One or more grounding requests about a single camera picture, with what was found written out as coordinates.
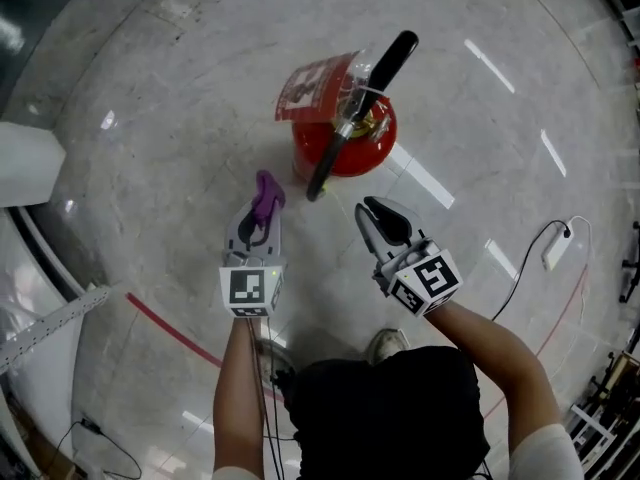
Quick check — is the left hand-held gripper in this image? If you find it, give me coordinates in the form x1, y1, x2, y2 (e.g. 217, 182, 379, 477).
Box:
218, 199, 289, 319

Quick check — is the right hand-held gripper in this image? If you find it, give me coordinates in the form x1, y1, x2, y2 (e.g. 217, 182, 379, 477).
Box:
354, 196, 462, 317

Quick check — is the purple cloth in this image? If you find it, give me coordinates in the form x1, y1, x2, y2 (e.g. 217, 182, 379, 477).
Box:
249, 168, 288, 233

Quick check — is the red fire extinguisher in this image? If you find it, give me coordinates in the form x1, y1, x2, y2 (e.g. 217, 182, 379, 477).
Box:
273, 29, 420, 204

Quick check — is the person's left forearm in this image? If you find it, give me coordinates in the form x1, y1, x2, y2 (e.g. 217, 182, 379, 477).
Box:
212, 314, 267, 480

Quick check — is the person's right forearm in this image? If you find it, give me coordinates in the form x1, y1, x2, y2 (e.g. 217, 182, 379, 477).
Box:
423, 299, 562, 445

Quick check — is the person's right shoe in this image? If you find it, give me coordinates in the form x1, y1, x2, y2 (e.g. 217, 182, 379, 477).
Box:
363, 327, 410, 365

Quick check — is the white power strip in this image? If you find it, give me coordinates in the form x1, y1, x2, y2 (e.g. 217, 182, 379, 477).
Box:
541, 216, 576, 273

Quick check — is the white square pillar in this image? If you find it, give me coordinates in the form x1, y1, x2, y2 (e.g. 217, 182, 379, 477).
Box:
0, 119, 67, 210

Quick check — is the white metal shelf rack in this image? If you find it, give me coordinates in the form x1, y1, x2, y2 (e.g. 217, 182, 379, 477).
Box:
0, 206, 112, 480

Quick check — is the black office chair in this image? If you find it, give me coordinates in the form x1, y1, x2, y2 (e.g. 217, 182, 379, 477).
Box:
618, 219, 640, 305

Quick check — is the person's white shirt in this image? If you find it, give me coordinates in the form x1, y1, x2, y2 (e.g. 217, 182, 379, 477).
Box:
508, 419, 585, 480

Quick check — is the black power strip cable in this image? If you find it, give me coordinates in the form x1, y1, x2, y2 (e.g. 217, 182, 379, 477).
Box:
491, 218, 572, 323

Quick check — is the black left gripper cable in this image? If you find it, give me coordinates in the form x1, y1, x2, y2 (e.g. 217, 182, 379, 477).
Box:
246, 314, 302, 480

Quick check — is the white power cable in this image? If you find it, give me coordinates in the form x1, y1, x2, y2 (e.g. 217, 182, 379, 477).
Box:
569, 213, 595, 320

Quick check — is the black power adapter cable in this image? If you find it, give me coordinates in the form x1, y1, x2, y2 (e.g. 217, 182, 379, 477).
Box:
41, 416, 145, 480

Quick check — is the white frame desk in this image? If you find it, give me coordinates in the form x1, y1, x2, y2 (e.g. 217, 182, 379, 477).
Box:
566, 349, 640, 465

